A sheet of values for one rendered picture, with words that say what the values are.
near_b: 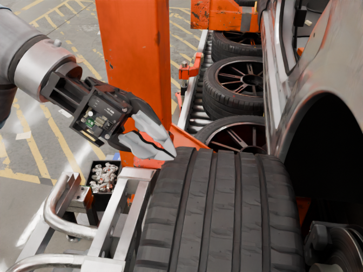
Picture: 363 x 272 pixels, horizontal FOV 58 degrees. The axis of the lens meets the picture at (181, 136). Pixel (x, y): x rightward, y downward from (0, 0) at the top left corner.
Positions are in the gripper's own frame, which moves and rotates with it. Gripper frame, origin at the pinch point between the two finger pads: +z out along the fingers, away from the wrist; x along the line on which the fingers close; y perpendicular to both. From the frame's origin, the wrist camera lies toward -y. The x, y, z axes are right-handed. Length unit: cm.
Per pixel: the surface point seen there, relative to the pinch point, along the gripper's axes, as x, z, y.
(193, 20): 42, -44, -235
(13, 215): -118, -52, -119
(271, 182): 5.1, 17.0, -2.6
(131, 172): -10.2, -3.6, -9.0
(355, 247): 2.6, 40.9, -11.3
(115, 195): -13.5, -3.4, -3.8
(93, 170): -49, -22, -82
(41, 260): -31.8, -7.8, -2.0
